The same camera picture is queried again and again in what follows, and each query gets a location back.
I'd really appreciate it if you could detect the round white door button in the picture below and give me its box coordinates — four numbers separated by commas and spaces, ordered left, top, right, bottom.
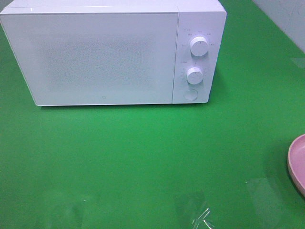
183, 89, 198, 101

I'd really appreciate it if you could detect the pink round plate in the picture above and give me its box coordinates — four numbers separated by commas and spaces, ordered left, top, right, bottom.
287, 134, 305, 197

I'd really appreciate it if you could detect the white microwave door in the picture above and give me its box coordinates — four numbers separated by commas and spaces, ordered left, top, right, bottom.
0, 13, 178, 106

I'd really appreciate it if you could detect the lower white timer knob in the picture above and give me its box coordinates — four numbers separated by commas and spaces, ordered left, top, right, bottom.
186, 67, 203, 85

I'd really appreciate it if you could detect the upper white power knob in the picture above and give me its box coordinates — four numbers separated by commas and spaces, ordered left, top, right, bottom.
190, 35, 209, 57

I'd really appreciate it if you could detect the white microwave oven body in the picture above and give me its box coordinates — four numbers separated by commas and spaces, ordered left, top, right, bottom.
0, 0, 227, 104

